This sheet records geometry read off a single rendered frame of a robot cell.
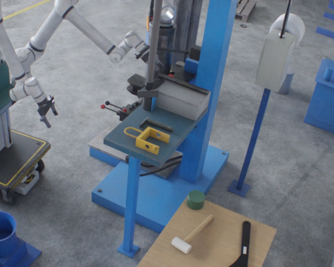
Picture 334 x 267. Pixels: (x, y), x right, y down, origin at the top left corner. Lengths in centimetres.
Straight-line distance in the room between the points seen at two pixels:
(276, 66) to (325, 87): 196
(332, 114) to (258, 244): 313
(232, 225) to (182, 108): 94
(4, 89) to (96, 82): 218
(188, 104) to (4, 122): 163
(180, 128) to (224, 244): 92
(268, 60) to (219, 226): 140
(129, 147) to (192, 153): 112
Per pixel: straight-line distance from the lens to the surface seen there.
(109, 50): 301
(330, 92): 512
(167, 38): 330
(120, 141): 266
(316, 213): 415
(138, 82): 342
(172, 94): 294
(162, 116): 293
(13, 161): 370
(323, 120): 530
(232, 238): 235
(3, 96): 337
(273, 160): 456
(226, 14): 301
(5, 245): 312
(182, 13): 467
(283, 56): 317
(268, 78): 327
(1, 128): 376
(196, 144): 357
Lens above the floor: 269
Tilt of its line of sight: 37 degrees down
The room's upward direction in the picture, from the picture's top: 9 degrees clockwise
